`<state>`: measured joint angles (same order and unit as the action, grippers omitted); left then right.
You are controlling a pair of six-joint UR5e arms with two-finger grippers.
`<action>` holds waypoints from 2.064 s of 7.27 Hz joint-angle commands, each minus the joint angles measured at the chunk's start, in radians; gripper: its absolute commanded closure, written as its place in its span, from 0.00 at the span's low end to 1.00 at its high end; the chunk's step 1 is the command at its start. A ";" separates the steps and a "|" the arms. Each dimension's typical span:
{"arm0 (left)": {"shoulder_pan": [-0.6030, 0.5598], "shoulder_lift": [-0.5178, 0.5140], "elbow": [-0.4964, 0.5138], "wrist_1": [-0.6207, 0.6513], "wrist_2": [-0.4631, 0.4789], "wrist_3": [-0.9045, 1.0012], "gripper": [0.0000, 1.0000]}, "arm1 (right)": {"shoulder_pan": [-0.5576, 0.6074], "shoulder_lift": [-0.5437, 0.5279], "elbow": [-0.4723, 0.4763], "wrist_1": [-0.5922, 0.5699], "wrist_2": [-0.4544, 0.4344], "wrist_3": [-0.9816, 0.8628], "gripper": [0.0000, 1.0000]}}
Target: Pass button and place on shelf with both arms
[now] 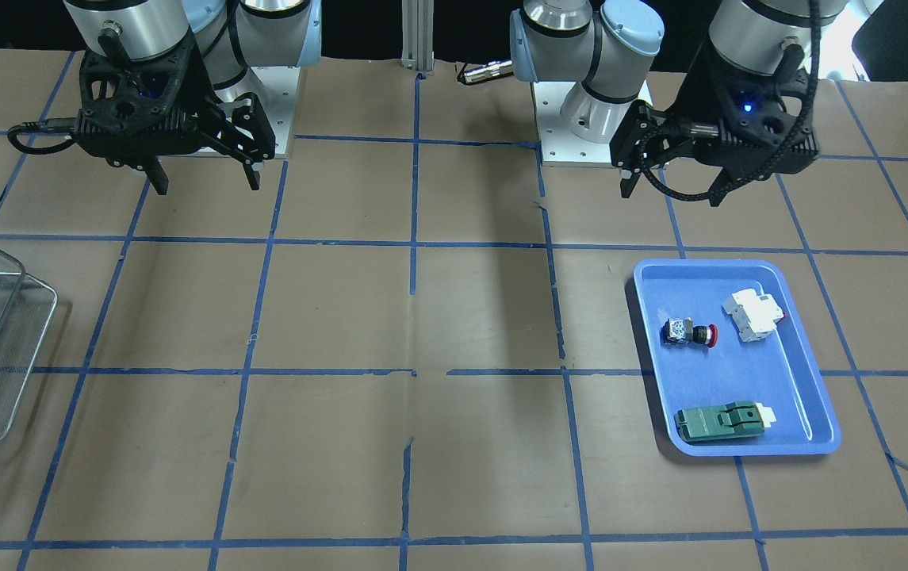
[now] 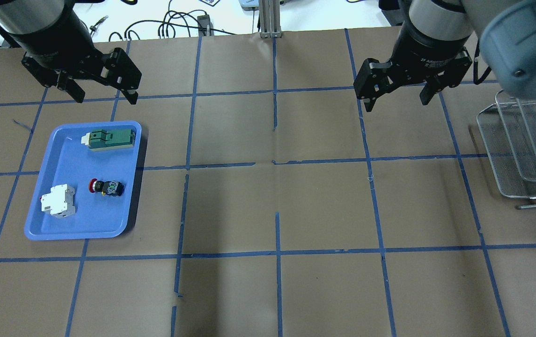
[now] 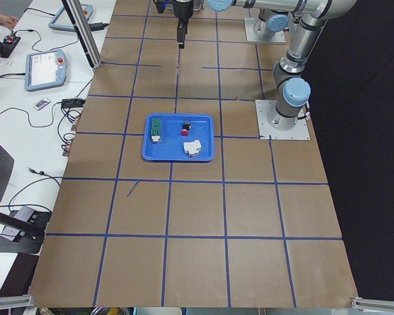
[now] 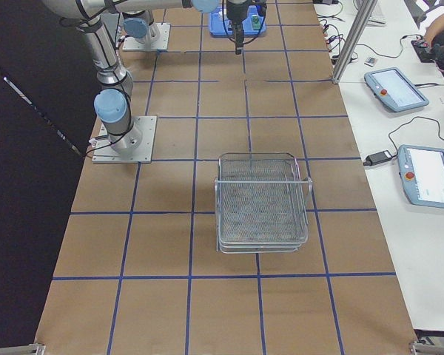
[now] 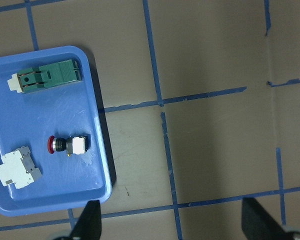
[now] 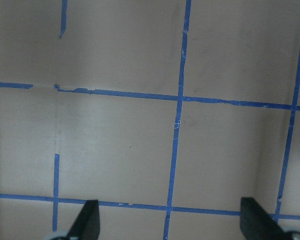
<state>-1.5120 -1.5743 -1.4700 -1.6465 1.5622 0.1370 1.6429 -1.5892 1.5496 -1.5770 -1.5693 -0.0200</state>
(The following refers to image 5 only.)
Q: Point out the red emergency push button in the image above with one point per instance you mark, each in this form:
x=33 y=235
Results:
x=74 y=145

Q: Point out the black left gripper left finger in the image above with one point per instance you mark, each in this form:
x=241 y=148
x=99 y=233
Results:
x=89 y=224

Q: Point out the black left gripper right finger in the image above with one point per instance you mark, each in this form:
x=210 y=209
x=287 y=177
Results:
x=258 y=224

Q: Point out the white grey circuit breaker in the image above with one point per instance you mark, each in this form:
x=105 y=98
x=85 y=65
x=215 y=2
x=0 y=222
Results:
x=18 y=168

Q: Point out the blue plastic tray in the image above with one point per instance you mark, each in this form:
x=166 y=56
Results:
x=29 y=119

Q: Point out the green terminal block component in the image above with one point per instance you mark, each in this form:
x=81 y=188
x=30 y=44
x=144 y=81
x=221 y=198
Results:
x=43 y=77

